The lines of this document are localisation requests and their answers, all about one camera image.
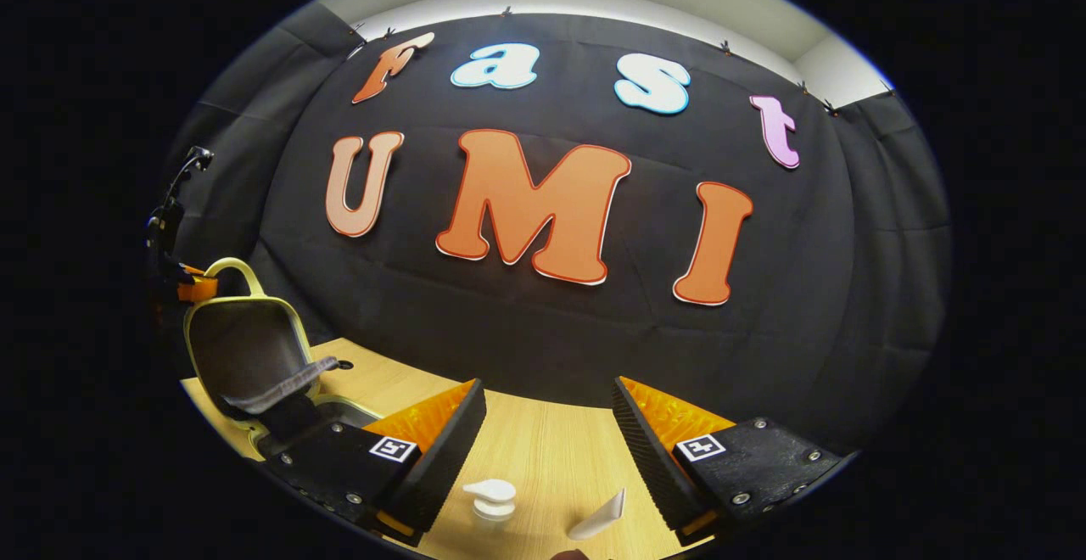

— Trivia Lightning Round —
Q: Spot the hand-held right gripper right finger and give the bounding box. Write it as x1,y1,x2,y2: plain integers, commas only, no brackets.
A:
611,376,849,546

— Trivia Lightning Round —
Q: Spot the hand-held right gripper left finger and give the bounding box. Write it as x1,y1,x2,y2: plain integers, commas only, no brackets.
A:
263,378,488,547

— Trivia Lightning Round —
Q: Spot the white pump bottle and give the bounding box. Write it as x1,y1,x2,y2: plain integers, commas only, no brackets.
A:
462,479,518,521

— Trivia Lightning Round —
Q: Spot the white squeeze tube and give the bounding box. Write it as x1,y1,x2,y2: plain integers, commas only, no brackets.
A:
567,488,627,541

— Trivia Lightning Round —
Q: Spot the pale yellow suitcase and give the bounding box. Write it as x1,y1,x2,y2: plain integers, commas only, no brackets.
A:
181,257,384,462

